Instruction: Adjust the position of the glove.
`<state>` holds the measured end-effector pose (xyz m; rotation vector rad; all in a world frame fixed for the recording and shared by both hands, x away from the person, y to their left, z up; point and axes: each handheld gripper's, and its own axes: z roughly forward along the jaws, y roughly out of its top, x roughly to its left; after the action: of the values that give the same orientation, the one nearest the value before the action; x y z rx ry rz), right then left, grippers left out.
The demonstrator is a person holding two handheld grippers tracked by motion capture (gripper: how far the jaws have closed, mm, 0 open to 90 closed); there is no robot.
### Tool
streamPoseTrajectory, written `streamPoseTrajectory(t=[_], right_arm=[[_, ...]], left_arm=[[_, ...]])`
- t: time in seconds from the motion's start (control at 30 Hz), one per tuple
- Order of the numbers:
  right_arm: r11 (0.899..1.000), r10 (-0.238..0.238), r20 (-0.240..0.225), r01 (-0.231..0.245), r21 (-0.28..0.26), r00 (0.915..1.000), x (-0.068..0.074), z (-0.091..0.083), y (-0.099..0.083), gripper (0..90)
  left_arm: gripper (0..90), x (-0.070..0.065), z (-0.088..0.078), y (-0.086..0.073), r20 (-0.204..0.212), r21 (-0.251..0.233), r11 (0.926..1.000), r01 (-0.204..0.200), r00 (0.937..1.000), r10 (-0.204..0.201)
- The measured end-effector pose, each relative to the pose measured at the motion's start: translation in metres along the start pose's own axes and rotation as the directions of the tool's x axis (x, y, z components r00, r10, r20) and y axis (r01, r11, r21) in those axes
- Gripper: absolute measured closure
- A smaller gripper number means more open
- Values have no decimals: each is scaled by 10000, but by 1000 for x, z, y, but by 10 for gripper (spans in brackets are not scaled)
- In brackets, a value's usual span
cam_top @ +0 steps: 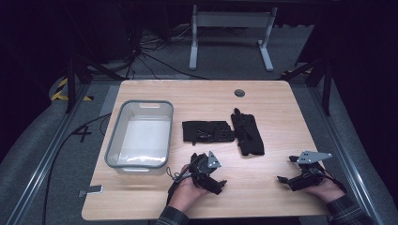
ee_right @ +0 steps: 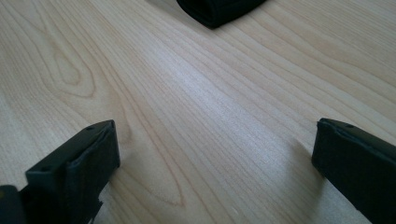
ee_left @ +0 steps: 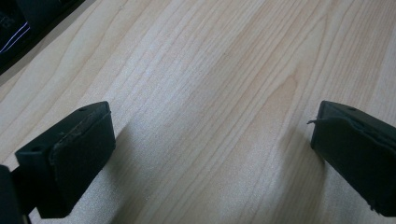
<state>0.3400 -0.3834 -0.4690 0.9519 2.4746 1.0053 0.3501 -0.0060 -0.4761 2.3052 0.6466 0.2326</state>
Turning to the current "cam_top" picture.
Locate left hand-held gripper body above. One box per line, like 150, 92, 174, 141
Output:
187, 151, 222, 195

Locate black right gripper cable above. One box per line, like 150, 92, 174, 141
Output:
320, 168, 347, 194

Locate black cloth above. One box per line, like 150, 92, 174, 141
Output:
230, 107, 266, 157

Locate black glove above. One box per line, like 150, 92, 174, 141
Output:
181, 120, 237, 146

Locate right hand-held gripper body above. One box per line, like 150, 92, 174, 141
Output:
288, 150, 333, 192

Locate person's right hand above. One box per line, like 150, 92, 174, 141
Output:
304, 170, 345, 204

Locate long black floor cable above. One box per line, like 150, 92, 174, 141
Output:
41, 112, 113, 225

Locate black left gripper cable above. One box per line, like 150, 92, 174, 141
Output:
165, 156, 196, 205

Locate white metal desk frame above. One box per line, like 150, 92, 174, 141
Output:
189, 4, 279, 72

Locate black metal stand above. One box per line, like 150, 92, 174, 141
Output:
281, 57, 333, 117
63, 54, 127, 114

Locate person's left hand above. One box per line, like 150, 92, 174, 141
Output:
168, 164, 209, 214

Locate white plastic basin grey rim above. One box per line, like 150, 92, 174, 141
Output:
104, 99, 175, 175

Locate small grey metal bracket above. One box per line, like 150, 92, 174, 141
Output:
77, 185, 104, 198

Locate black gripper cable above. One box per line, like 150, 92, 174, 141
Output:
320, 168, 347, 194
165, 156, 196, 205

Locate bundle of black floor cables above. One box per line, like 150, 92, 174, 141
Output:
123, 24, 209, 81

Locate yellow black hazard tape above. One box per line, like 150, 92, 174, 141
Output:
51, 77, 95, 102

